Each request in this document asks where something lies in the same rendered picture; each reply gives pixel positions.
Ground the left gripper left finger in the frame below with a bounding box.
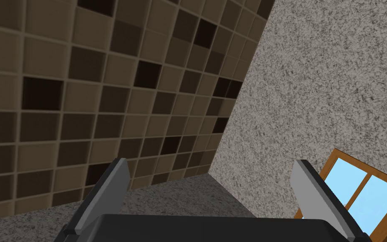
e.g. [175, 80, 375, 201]
[55, 158, 131, 242]

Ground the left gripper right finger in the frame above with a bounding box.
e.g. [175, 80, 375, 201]
[290, 159, 372, 242]

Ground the brown framed window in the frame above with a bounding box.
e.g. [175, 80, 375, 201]
[294, 148, 387, 242]

